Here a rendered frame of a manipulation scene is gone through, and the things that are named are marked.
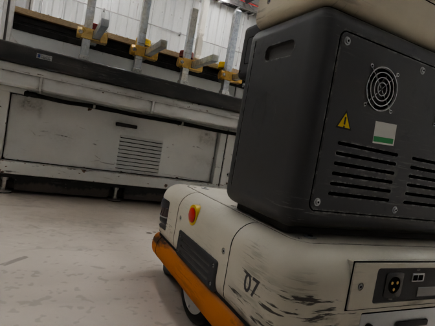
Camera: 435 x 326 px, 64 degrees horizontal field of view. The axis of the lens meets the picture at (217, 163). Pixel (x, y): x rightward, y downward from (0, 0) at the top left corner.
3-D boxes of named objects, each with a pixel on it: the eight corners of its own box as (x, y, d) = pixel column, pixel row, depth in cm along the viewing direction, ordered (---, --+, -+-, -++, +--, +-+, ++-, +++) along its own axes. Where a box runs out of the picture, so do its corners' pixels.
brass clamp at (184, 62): (202, 72, 187) (204, 62, 187) (178, 65, 181) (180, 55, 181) (198, 73, 193) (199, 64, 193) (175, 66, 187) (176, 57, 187)
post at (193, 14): (184, 98, 186) (199, 8, 184) (178, 97, 185) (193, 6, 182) (182, 99, 189) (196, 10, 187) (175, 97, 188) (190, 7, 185)
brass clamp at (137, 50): (157, 60, 176) (159, 50, 176) (131, 53, 170) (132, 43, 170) (154, 62, 182) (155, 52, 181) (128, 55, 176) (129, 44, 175)
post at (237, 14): (227, 96, 197) (242, 10, 195) (221, 94, 196) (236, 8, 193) (224, 96, 200) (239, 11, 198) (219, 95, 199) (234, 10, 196)
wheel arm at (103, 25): (108, 30, 141) (110, 19, 140) (100, 27, 139) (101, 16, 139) (94, 48, 179) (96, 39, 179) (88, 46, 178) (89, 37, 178)
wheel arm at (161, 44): (167, 50, 152) (168, 39, 152) (159, 47, 150) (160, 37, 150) (142, 63, 191) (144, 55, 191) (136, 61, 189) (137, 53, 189)
